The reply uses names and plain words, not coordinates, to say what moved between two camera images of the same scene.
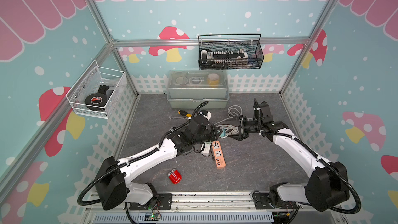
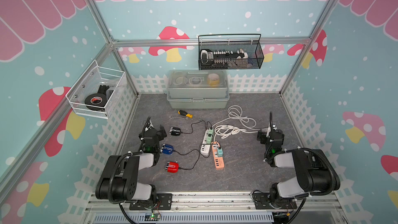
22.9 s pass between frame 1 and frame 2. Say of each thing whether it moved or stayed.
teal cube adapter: moved
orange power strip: stayed
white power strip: stayed
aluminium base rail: stayed
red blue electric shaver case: moved
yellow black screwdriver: stayed
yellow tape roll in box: stayed
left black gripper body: moved
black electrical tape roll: stayed
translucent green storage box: stayed
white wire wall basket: stayed
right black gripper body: moved
